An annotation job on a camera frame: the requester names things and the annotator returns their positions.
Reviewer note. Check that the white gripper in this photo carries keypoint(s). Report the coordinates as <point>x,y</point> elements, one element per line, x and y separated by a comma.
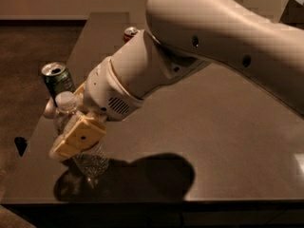
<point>103,90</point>

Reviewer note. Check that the clear plastic water bottle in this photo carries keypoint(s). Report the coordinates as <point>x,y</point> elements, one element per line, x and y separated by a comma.
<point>93,162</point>

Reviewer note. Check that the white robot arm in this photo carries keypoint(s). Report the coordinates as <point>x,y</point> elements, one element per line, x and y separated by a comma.
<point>182,37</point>

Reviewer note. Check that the green soda can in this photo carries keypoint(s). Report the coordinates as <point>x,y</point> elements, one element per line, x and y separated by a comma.
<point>57,78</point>

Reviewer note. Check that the red coke can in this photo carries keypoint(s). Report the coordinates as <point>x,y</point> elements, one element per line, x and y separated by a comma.
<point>130,33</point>

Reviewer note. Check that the small black object on floor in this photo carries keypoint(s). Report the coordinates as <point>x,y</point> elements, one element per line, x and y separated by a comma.
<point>21,145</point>

